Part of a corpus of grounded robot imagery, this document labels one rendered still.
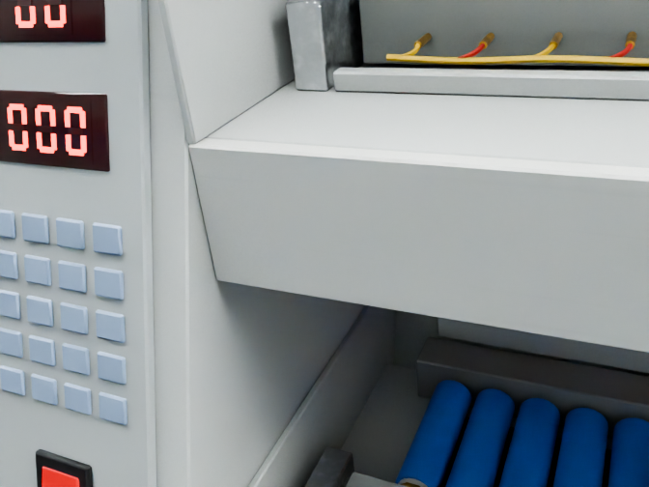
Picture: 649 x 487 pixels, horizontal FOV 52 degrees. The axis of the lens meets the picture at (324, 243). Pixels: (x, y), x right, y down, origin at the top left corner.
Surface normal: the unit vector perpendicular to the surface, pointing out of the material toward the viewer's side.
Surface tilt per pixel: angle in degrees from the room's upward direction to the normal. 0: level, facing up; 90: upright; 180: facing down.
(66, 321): 90
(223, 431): 90
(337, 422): 90
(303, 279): 109
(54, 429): 90
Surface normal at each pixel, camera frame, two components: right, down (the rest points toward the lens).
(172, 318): -0.42, 0.18
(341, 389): 0.91, 0.12
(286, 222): -0.40, 0.48
